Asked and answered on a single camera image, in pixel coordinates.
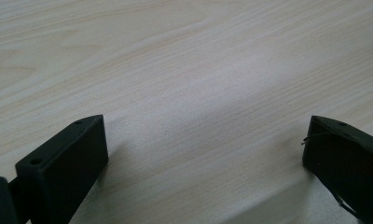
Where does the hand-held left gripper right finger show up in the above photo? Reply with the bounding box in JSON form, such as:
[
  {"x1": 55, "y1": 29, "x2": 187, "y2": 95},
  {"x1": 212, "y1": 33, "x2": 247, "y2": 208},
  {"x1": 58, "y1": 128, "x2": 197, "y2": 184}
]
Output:
[{"x1": 301, "y1": 115, "x2": 373, "y2": 224}]

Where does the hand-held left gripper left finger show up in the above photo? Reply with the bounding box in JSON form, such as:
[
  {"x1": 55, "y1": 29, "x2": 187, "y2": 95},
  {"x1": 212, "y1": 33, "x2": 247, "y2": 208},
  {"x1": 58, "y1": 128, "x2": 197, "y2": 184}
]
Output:
[{"x1": 14, "y1": 114, "x2": 110, "y2": 224}]

